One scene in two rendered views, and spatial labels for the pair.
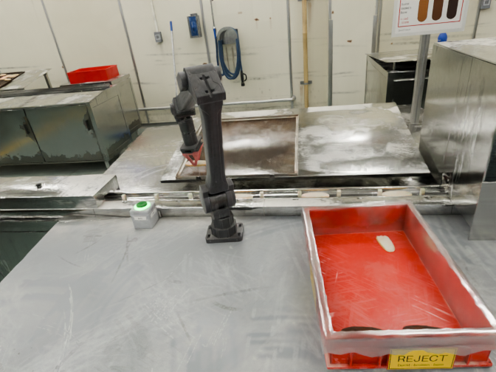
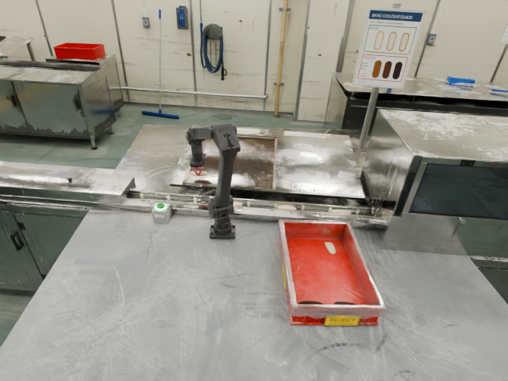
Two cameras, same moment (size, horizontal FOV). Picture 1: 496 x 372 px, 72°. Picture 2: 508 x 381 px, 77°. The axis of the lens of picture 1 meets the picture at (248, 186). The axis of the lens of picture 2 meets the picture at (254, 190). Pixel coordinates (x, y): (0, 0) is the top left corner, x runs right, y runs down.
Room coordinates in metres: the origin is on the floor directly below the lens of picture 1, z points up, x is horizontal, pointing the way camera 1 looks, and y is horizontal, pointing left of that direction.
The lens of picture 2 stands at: (-0.23, 0.14, 1.83)
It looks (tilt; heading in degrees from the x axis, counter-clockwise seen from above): 33 degrees down; 351
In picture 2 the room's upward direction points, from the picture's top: 3 degrees clockwise
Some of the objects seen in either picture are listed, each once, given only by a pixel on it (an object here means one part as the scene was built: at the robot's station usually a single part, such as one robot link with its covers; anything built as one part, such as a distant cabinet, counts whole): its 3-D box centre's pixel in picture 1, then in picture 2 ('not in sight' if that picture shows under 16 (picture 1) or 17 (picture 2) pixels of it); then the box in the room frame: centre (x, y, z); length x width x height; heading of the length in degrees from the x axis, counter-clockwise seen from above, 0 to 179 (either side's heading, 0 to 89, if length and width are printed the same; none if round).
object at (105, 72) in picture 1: (94, 74); (80, 51); (4.59, 1.78, 0.93); 0.51 x 0.36 x 0.13; 83
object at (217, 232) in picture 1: (223, 224); (222, 226); (0.94, 0.09, 0.86); 0.12 x 0.09 x 0.08; 85
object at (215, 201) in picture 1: (216, 202); (219, 211); (0.96, 0.11, 0.94); 0.09 x 0.05 x 0.10; 18
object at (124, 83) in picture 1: (105, 112); (89, 88); (4.59, 1.78, 0.44); 0.70 x 0.55 x 0.87; 79
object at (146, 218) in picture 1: (146, 218); (162, 215); (1.07, 0.38, 0.84); 0.08 x 0.08 x 0.11; 79
